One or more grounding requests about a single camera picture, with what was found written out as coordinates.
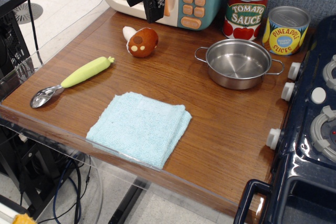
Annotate small steel pot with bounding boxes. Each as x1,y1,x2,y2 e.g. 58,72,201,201
194,39,285,90

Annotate light blue folded cloth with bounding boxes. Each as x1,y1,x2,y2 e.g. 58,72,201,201
86,92,192,169

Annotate plush brown mushroom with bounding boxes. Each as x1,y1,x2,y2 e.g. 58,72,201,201
122,26,159,58

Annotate tomato sauce can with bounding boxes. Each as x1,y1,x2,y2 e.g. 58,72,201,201
223,0,268,41

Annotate pineapple slices can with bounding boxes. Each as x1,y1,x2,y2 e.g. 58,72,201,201
262,6,311,56

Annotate white stove knob upper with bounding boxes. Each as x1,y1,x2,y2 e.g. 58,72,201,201
288,62,301,81

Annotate white stove knob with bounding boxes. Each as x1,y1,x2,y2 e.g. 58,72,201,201
266,129,281,150
288,62,301,81
281,82,295,102

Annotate white stove knob middle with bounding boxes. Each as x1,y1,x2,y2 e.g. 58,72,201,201
281,82,295,102

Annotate white stove knob lower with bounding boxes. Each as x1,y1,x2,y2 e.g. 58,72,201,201
266,129,281,150

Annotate dark blue toy stove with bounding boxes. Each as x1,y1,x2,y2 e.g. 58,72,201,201
234,16,335,223

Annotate spoon with green handle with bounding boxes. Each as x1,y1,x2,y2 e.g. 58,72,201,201
30,57,115,109

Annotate black cable under table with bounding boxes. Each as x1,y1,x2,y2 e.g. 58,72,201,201
36,155,92,224

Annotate blue cable under table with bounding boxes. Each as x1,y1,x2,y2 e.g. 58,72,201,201
52,155,82,224

